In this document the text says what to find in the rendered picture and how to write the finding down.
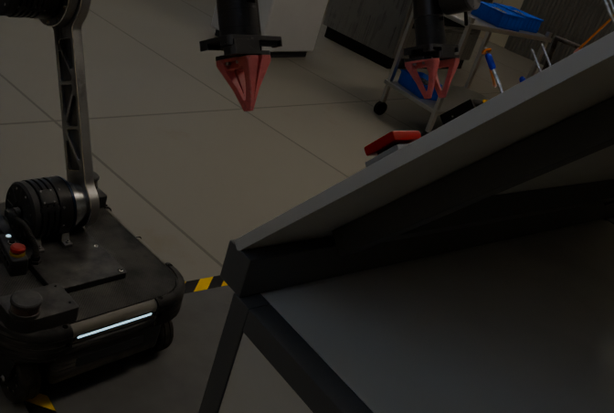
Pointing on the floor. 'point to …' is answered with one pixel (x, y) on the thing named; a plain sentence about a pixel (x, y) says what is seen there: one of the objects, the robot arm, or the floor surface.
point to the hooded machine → (297, 6)
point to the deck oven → (396, 2)
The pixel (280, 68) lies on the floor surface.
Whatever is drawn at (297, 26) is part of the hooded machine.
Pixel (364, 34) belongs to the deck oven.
